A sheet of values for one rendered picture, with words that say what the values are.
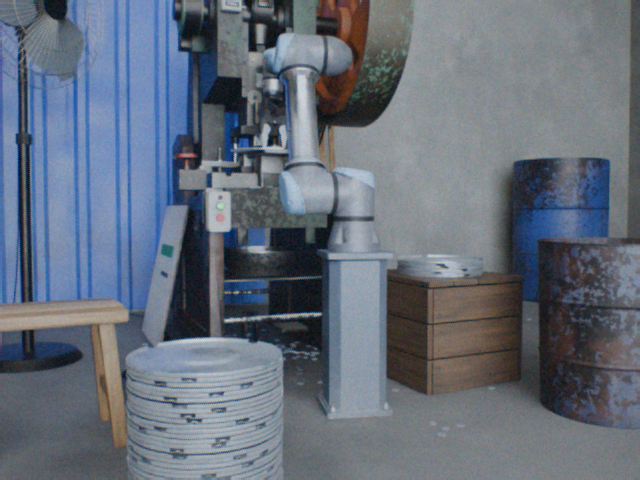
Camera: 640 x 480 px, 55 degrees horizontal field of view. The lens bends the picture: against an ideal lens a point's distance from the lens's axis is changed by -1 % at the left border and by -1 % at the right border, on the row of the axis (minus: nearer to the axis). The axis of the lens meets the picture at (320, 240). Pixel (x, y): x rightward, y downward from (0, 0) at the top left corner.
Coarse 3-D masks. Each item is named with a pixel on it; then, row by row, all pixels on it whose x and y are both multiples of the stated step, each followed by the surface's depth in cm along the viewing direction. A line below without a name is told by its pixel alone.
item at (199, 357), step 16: (144, 352) 121; (160, 352) 121; (176, 352) 121; (192, 352) 119; (208, 352) 119; (224, 352) 119; (240, 352) 121; (256, 352) 121; (272, 352) 121; (144, 368) 109; (160, 368) 109; (176, 368) 109; (192, 368) 109; (208, 368) 109; (224, 368) 109; (240, 368) 109; (256, 368) 108
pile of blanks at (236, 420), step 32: (128, 384) 114; (160, 384) 105; (192, 384) 103; (224, 384) 104; (256, 384) 108; (128, 416) 112; (160, 416) 105; (192, 416) 104; (224, 416) 104; (256, 416) 108; (128, 448) 111; (160, 448) 105; (192, 448) 104; (224, 448) 105; (256, 448) 108
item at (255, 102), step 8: (248, 56) 237; (256, 56) 238; (248, 64) 237; (256, 64) 238; (248, 72) 237; (256, 72) 238; (248, 80) 237; (256, 80) 239; (248, 88) 238; (256, 88) 239; (248, 96) 237; (256, 96) 237; (240, 104) 246; (248, 104) 238; (256, 104) 236; (264, 104) 237; (240, 112) 246; (248, 112) 238; (256, 112) 236; (240, 120) 246; (248, 120) 238; (256, 120) 236
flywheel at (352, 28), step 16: (320, 0) 280; (336, 0) 283; (352, 0) 251; (368, 0) 229; (336, 16) 257; (352, 16) 251; (368, 16) 230; (336, 32) 257; (352, 32) 251; (352, 48) 254; (352, 64) 257; (320, 80) 282; (336, 80) 267; (352, 80) 244; (320, 96) 275; (336, 96) 267; (336, 112) 259
